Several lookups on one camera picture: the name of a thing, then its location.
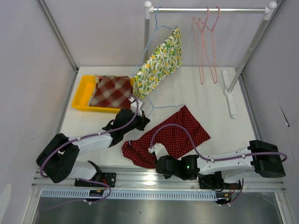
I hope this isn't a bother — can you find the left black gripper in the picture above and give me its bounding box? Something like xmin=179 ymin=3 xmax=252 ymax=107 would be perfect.
xmin=122 ymin=109 xmax=150 ymax=134

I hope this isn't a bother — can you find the blue wire hanger back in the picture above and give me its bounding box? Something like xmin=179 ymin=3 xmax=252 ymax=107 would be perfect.
xmin=127 ymin=93 xmax=186 ymax=147

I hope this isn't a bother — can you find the blue wire hanger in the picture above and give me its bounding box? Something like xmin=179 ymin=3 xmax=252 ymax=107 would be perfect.
xmin=127 ymin=93 xmax=186 ymax=147
xmin=132 ymin=6 xmax=177 ymax=77

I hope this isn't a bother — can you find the lemon print skirt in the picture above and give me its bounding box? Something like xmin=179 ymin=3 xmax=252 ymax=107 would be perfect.
xmin=133 ymin=28 xmax=182 ymax=99

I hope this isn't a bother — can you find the blue wire hanger front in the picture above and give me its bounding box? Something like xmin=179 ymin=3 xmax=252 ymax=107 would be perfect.
xmin=132 ymin=6 xmax=177 ymax=77

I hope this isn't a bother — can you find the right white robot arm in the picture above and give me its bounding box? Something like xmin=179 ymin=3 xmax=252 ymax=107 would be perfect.
xmin=149 ymin=140 xmax=287 ymax=190

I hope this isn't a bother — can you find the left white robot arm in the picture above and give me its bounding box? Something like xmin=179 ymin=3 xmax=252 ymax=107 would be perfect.
xmin=36 ymin=109 xmax=150 ymax=187

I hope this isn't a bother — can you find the red checkered cloth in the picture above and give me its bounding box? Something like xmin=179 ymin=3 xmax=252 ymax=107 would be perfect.
xmin=89 ymin=76 xmax=132 ymax=109

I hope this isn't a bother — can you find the yellow plastic tray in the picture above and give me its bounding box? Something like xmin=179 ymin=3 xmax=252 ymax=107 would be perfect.
xmin=71 ymin=75 xmax=134 ymax=113

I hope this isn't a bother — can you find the silver clothes rack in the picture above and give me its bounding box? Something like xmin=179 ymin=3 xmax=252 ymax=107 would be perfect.
xmin=141 ymin=0 xmax=278 ymax=119

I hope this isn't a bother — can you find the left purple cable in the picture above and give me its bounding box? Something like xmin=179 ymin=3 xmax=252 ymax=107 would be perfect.
xmin=39 ymin=94 xmax=141 ymax=208

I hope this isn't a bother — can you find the purple cable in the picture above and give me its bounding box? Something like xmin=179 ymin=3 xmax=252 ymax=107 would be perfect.
xmin=39 ymin=94 xmax=141 ymax=208
xmin=149 ymin=124 xmax=288 ymax=207

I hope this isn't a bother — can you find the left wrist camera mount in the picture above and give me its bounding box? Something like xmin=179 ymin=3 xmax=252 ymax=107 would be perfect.
xmin=128 ymin=95 xmax=145 ymax=116

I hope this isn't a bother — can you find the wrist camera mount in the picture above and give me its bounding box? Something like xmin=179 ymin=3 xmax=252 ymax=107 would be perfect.
xmin=148 ymin=143 xmax=168 ymax=160
xmin=128 ymin=95 xmax=145 ymax=116

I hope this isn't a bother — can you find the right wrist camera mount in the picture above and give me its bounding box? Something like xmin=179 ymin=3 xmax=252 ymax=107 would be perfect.
xmin=148 ymin=143 xmax=168 ymax=160

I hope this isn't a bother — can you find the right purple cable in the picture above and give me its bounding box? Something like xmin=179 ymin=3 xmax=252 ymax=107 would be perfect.
xmin=149 ymin=124 xmax=288 ymax=207

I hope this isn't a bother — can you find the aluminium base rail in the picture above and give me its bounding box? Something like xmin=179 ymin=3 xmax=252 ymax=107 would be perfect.
xmin=31 ymin=165 xmax=285 ymax=201

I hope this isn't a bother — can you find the pink wire hanger right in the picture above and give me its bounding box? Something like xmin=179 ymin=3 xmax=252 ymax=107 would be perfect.
xmin=198 ymin=6 xmax=221 ymax=84

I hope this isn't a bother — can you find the pink wire hanger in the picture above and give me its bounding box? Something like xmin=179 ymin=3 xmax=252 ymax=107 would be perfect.
xmin=198 ymin=6 xmax=221 ymax=84
xmin=192 ymin=7 xmax=209 ymax=84

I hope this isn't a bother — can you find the pink wire hanger left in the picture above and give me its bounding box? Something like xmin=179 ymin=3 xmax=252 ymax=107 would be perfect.
xmin=192 ymin=7 xmax=209 ymax=84

